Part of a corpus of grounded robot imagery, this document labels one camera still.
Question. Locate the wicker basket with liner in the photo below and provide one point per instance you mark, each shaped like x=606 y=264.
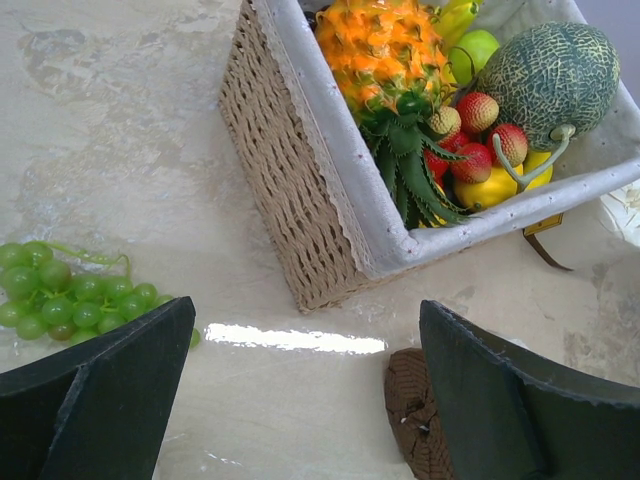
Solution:
x=316 y=184

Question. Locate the yellow banana bunch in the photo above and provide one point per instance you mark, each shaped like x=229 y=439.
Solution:
x=454 y=19

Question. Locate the green grape bunch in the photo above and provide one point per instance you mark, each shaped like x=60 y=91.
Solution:
x=69 y=295

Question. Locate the yellow lemon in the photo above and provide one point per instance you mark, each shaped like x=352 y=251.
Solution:
x=498 y=188

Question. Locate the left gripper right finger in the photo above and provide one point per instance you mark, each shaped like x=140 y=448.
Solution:
x=509 y=413

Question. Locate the green netted melon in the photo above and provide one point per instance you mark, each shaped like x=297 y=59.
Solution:
x=552 y=74

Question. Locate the green apple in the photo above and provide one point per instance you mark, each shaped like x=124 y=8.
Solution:
x=473 y=49

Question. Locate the red lychee cluster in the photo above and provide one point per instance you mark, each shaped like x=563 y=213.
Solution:
x=471 y=130

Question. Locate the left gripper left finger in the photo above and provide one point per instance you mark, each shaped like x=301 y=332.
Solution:
x=99 y=409

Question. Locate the orange pineapple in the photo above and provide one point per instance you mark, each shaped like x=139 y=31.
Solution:
x=386 y=59

